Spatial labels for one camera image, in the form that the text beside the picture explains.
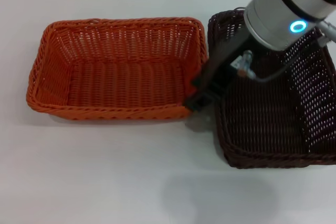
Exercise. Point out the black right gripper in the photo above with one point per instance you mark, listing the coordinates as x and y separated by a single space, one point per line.
228 74

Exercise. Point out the dark brown woven basket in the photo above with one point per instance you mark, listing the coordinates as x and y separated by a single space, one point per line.
262 119

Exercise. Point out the orange woven plastic basket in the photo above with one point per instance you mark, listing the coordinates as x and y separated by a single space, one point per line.
118 77

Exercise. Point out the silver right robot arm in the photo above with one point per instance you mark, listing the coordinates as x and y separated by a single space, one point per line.
283 9

